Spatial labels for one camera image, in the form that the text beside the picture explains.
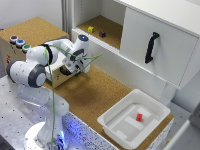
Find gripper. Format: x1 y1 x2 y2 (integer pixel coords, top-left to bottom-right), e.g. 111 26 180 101
61 49 92 76

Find wooden drawer box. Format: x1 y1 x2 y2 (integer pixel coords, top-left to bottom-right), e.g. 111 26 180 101
0 16 81 90

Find white cabinet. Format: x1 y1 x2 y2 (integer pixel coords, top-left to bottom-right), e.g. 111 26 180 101
71 0 200 108

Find yellow block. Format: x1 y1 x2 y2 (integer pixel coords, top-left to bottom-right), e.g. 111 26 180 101
87 26 95 34

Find purple block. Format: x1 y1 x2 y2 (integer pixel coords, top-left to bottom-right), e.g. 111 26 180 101
98 30 107 38

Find green button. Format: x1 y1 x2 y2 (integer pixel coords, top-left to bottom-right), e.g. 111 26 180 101
21 43 32 54

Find blue button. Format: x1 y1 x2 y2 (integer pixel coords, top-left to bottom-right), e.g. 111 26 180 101
15 38 26 49

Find red button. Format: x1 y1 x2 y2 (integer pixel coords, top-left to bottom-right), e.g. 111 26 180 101
9 34 19 45

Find white plastic box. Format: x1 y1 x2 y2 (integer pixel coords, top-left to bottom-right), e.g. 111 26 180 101
96 88 172 150

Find pink block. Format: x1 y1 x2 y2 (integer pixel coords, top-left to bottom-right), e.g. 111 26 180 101
135 113 144 122

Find white sliding door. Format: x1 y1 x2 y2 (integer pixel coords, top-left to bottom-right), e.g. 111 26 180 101
118 6 200 91

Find black drawer handle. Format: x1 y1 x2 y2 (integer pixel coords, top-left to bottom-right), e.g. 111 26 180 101
59 67 80 78

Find green cable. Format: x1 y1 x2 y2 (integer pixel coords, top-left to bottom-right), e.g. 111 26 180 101
44 43 104 150

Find black door handle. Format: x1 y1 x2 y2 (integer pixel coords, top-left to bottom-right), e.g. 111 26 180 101
144 31 161 65

